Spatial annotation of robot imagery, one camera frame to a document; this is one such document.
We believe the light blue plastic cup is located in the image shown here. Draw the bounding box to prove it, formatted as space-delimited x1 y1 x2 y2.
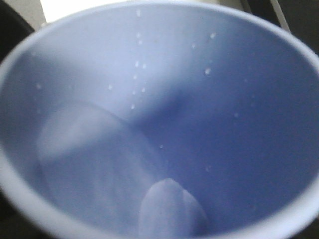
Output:
0 0 319 239

